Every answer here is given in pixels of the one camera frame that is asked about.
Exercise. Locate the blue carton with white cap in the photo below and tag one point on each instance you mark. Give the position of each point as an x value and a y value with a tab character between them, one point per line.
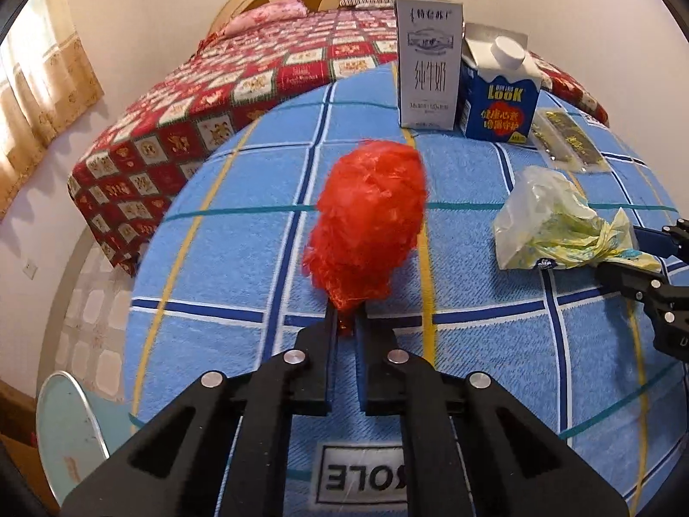
498	107

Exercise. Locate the light blue stool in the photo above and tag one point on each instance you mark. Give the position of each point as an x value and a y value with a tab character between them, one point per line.
70	431

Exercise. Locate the white wall socket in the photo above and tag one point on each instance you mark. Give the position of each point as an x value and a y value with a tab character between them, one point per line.
30	270

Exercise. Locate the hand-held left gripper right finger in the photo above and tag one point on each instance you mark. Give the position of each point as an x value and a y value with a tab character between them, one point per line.
374	371

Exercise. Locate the yellow-green plastic bag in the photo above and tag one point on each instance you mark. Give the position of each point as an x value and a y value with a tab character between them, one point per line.
543	226

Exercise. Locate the tall white milk carton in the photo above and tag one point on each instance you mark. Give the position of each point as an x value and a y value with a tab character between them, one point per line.
428	64

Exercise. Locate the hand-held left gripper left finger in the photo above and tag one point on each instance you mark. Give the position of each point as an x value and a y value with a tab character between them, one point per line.
320	366

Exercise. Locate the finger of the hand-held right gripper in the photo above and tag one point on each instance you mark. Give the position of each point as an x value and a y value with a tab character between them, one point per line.
659	239
624	275

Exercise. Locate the beige floral window curtain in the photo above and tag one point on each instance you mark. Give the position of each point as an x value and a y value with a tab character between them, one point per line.
48	97

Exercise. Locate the red plastic bag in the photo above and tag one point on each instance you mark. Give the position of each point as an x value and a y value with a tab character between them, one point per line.
366	215

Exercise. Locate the brown wooden furniture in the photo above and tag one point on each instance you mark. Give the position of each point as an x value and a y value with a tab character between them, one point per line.
21	414

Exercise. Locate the red patterned bedspread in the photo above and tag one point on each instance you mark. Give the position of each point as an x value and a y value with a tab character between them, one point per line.
188	118

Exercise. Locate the clear sachet with dark contents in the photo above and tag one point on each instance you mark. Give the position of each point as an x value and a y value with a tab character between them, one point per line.
586	148
552	140

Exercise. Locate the blue plaid tablecloth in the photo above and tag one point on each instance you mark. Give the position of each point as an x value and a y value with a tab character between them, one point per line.
242	280

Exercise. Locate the pink floral pillow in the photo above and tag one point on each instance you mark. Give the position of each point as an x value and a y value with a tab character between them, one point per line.
269	13

